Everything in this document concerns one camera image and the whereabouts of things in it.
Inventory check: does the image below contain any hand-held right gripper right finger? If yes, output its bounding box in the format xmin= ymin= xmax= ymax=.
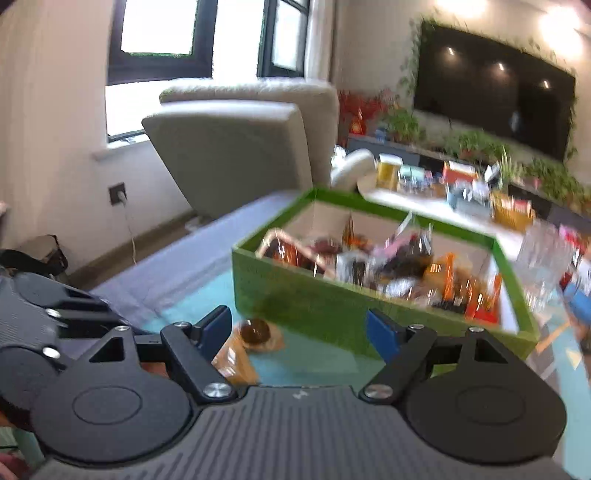
xmin=359 ymin=310 xmax=527 ymax=403

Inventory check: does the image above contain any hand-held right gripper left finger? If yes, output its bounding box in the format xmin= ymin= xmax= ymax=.
xmin=87 ymin=305 xmax=237 ymax=403

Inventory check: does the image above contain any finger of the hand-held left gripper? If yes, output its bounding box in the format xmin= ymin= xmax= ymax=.
xmin=48 ymin=287 xmax=139 ymax=343

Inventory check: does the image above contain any brown snack packet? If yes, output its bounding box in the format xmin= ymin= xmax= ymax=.
xmin=211 ymin=318 xmax=286 ymax=387

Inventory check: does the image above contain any pile of assorted snack packets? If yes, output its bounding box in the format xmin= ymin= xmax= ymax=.
xmin=257 ymin=212 xmax=505 ymax=325

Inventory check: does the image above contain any green cardboard box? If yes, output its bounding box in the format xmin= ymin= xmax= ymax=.
xmin=232 ymin=187 xmax=540 ymax=361

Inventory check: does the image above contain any black bag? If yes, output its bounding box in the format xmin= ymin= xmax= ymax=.
xmin=17 ymin=234 xmax=71 ymax=278

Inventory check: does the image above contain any grey table cloth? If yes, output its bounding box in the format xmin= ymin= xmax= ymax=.
xmin=90 ymin=191 xmax=315 ymax=325

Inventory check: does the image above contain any round white coffee table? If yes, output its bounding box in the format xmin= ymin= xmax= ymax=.
xmin=357 ymin=174 xmax=528 ymax=241

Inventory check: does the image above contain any yellow canister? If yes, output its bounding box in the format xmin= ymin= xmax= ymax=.
xmin=376 ymin=154 xmax=403 ymax=191

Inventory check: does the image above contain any yellow wicker basket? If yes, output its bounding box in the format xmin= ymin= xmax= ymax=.
xmin=491 ymin=193 xmax=537 ymax=232

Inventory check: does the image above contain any orange box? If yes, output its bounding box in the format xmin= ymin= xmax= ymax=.
xmin=442 ymin=161 xmax=479 ymax=186

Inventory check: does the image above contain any grey television cabinet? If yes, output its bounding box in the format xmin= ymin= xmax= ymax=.
xmin=346 ymin=133 xmax=591 ymax=223

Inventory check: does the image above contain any beige recliner armchair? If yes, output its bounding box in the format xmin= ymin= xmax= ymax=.
xmin=141 ymin=78 xmax=376 ymax=219

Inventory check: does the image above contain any row of potted plants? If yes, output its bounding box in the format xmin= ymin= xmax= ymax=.
xmin=382 ymin=107 xmax=591 ymax=214

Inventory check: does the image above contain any spider plant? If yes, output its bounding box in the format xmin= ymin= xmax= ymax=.
xmin=495 ymin=147 xmax=526 ymax=186

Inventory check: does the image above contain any red flower bouquet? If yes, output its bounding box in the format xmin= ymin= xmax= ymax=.
xmin=338 ymin=89 xmax=394 ymax=136

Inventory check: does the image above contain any hanging green vine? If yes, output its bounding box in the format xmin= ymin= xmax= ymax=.
xmin=564 ymin=68 xmax=581 ymax=163
xmin=398 ymin=17 xmax=424 ymax=99

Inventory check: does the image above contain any black framed window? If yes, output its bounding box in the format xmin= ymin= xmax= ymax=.
xmin=257 ymin=0 xmax=315 ymax=78
xmin=106 ymin=0 xmax=219 ymax=87

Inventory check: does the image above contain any white charger cable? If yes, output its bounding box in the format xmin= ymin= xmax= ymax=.
xmin=119 ymin=198 xmax=138 ymax=265

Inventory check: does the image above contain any black wall television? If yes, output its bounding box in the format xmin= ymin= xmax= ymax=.
xmin=413 ymin=21 xmax=577 ymax=163

